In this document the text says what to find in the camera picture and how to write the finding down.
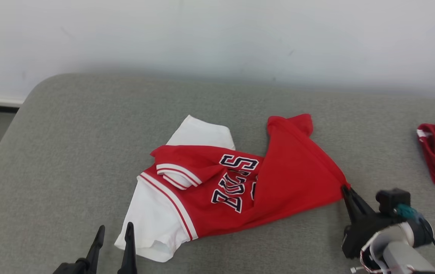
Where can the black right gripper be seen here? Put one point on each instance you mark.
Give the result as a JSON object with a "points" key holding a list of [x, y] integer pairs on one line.
{"points": [[358, 239]]}

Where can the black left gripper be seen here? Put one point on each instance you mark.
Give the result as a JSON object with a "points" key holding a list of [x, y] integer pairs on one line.
{"points": [[72, 268]]}

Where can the red white Bulls jersey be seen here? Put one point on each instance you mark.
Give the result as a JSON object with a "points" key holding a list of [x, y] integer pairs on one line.
{"points": [[297, 179]]}

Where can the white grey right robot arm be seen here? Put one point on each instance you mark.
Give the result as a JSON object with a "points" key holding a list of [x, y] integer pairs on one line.
{"points": [[400, 255]]}

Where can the grey fabric sofa seat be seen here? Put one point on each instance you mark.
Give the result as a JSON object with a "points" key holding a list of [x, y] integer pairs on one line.
{"points": [[69, 152]]}

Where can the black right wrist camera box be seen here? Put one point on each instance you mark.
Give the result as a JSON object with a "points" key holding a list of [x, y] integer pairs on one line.
{"points": [[392, 199]]}

